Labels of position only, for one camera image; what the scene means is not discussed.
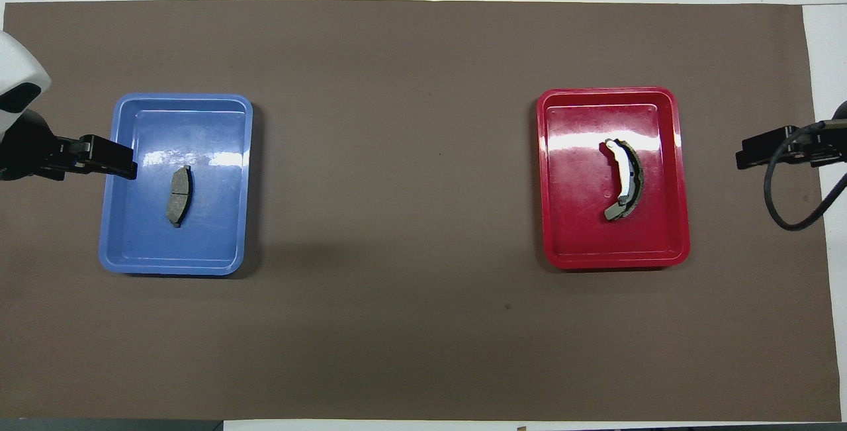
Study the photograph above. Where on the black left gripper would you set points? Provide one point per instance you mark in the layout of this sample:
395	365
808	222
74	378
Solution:
26	146

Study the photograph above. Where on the blue plastic tray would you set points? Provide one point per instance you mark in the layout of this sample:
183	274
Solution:
145	239

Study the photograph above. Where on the brown table mat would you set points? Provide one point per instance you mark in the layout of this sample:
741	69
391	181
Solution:
423	325

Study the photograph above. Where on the gray brake pad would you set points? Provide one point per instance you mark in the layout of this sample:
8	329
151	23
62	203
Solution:
178	199

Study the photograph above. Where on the red plastic tray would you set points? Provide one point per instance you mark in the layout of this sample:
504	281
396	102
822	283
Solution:
576	232

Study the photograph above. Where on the curved metal brake shoe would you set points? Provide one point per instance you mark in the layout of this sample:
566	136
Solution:
624	173

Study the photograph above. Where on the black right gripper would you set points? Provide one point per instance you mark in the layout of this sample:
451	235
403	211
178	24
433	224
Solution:
817	146

